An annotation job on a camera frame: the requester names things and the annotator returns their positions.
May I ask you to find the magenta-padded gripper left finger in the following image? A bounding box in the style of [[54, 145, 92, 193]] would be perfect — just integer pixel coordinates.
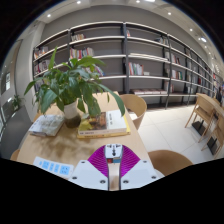
[[68, 144, 110, 191]]

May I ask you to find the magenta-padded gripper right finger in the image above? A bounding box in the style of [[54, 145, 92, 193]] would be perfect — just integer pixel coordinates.
[[118, 144, 160, 191]]

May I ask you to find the white and blue charger block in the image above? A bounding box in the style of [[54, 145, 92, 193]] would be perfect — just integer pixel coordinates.
[[104, 143, 124, 165]]

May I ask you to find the white power strip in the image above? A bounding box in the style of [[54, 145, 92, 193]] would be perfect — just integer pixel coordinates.
[[32, 155, 75, 178]]

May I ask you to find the yellow book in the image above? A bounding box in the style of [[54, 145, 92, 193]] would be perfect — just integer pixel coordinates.
[[77, 114, 132, 139]]

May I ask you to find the grey-white cover book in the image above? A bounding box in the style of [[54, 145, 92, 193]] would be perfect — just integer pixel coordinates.
[[28, 114, 65, 138]]

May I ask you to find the green potted plant, white pot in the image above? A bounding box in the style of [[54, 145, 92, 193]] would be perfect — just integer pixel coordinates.
[[23, 46, 127, 129]]

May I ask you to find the small green background plant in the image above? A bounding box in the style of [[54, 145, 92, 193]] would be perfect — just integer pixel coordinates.
[[10, 94, 25, 112]]

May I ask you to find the grey shelf unit with books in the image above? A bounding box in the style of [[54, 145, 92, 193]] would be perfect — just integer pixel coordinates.
[[32, 20, 218, 111]]

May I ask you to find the group of round ceiling lights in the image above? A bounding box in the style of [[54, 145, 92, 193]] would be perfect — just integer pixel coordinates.
[[46, 0, 209, 64]]

